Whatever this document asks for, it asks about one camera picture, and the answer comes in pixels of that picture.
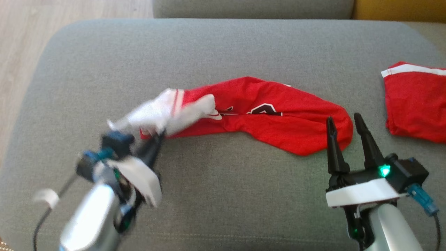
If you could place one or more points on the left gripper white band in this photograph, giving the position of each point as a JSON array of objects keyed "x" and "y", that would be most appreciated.
[{"x": 143, "y": 181}]

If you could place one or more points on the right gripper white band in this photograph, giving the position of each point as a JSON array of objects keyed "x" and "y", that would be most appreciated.
[{"x": 362, "y": 193}]

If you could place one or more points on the red shorts with white stripe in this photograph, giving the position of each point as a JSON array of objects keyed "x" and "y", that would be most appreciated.
[{"x": 418, "y": 104}]

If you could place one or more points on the red shirt with white sleeves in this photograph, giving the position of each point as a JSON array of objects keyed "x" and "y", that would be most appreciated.
[{"x": 278, "y": 118}]

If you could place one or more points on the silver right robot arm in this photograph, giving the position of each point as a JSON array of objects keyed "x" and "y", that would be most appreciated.
[{"x": 390, "y": 230}]

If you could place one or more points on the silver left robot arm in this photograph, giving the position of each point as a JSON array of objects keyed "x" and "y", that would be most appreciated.
[{"x": 90, "y": 219}]

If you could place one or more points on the large grey sofa seat cushion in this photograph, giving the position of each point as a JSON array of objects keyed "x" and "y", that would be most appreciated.
[{"x": 226, "y": 195}]

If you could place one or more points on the yellow sofa cushion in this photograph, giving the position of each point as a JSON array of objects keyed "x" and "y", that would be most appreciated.
[{"x": 400, "y": 9}]

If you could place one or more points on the small grey sofa cushion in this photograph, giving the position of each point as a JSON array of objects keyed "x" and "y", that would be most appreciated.
[{"x": 251, "y": 8}]

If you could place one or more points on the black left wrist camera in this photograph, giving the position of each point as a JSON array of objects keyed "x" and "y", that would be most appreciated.
[{"x": 116, "y": 141}]

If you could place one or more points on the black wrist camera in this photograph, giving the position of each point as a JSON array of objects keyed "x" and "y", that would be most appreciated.
[
  {"x": 411, "y": 172},
  {"x": 116, "y": 141}
]

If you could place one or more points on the teal left camera connector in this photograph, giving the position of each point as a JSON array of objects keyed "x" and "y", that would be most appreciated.
[{"x": 101, "y": 154}]

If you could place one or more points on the teal camera connector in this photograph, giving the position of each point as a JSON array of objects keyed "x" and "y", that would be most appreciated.
[
  {"x": 101, "y": 154},
  {"x": 423, "y": 201}
]

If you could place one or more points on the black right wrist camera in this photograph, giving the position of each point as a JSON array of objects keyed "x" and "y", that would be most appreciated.
[{"x": 411, "y": 172}]

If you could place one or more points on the teal right camera connector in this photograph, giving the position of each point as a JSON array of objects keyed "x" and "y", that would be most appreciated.
[{"x": 423, "y": 201}]

